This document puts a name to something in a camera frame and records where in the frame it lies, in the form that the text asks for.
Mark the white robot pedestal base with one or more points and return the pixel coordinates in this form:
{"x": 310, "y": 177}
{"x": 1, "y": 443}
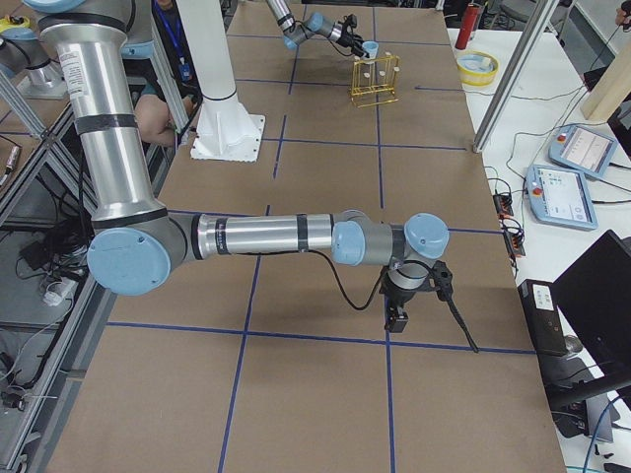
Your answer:
{"x": 225, "y": 130}

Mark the aluminium frame post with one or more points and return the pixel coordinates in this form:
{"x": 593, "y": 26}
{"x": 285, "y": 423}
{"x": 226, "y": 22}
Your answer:
{"x": 529, "y": 38}

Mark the white cylinder in bowl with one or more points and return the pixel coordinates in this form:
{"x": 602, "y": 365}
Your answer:
{"x": 486, "y": 64}

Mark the gold wire cup holder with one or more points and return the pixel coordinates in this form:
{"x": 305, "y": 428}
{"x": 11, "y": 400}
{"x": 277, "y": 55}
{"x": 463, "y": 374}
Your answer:
{"x": 374, "y": 81}

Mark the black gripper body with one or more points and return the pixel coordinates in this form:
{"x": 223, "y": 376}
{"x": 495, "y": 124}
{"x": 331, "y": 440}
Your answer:
{"x": 400, "y": 298}
{"x": 352, "y": 37}

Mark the red thermos bottle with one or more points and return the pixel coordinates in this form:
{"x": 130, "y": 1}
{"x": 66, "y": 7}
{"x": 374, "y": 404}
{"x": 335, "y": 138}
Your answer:
{"x": 469, "y": 21}

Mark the far teach pendant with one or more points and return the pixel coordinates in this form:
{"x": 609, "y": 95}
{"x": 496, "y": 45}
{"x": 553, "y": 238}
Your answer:
{"x": 581, "y": 148}

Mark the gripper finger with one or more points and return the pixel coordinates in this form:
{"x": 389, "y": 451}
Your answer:
{"x": 357, "y": 50}
{"x": 360, "y": 40}

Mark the yellow rimmed bowl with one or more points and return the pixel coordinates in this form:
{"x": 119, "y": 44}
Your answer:
{"x": 467, "y": 63}

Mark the teach pendant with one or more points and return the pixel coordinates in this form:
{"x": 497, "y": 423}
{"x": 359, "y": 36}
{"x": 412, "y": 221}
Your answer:
{"x": 581, "y": 148}
{"x": 560, "y": 197}

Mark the near teach pendant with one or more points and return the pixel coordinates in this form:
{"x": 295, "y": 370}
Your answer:
{"x": 560, "y": 197}

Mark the black monitor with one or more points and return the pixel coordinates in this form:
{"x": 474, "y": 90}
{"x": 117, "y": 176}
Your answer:
{"x": 593, "y": 294}

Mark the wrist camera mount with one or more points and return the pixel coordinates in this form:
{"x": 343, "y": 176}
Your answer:
{"x": 443, "y": 280}
{"x": 350, "y": 20}

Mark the orange black connector strip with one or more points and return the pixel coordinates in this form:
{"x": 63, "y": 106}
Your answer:
{"x": 512, "y": 229}

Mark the light blue cup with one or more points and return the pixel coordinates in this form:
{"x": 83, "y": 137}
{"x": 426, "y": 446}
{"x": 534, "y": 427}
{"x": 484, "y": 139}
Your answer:
{"x": 371, "y": 49}

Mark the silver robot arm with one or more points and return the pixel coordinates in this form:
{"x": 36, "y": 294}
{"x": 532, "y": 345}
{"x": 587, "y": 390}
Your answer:
{"x": 139, "y": 243}
{"x": 296, "y": 32}

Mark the black computer box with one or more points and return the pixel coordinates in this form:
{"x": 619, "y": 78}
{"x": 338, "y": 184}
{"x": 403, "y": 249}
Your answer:
{"x": 542, "y": 318}

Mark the wooden board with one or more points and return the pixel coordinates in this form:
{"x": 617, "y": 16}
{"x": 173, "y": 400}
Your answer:
{"x": 611, "y": 90}

